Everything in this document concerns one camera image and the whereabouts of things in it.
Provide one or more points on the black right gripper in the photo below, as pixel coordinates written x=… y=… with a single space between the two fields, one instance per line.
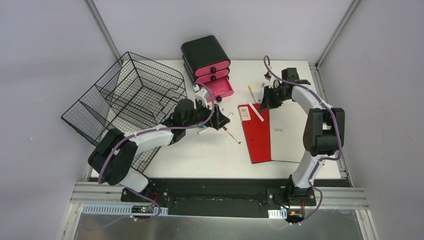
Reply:
x=267 y=103

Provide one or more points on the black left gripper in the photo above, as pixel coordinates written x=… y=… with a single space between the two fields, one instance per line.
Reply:
x=214 y=117

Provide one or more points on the red brown white marker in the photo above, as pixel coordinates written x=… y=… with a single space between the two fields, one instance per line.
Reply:
x=231 y=135

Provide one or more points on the green cap white marker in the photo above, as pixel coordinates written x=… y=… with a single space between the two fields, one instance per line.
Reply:
x=204 y=130

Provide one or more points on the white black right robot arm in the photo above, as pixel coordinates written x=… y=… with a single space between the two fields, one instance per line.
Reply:
x=323 y=135

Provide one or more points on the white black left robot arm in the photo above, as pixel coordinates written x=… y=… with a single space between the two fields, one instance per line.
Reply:
x=113 y=156

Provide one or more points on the purple cap white pen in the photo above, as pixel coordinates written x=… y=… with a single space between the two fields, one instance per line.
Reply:
x=261 y=93

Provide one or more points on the yellow cap white pen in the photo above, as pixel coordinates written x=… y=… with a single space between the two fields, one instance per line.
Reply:
x=252 y=94

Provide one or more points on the white binder cover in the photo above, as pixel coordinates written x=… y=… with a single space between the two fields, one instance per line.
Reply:
x=287 y=124

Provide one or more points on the red binder folder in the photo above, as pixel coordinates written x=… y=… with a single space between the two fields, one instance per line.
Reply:
x=256 y=132

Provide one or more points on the pink top drawer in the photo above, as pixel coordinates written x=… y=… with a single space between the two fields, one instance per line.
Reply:
x=212 y=68

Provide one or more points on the black drawer cabinet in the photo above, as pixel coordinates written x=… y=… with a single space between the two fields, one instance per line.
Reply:
x=201 y=52

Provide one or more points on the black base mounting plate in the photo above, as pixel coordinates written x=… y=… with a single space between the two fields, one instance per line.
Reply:
x=208 y=197

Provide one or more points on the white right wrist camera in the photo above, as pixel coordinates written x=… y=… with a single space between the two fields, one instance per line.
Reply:
x=274 y=82

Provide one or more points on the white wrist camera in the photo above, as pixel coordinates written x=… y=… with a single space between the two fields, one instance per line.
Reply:
x=202 y=97
x=274 y=82

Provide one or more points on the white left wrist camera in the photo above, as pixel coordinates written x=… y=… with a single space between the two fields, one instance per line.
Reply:
x=202 y=97

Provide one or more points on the black wire mesh tray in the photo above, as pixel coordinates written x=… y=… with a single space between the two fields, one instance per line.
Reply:
x=134 y=94

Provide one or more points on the white cable duct right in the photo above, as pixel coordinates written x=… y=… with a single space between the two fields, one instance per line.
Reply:
x=277 y=214

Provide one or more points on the white cable duct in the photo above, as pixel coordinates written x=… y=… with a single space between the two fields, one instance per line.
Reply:
x=123 y=209
x=277 y=214

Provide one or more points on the white cable duct left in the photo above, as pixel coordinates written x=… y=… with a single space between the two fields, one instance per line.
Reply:
x=123 y=209

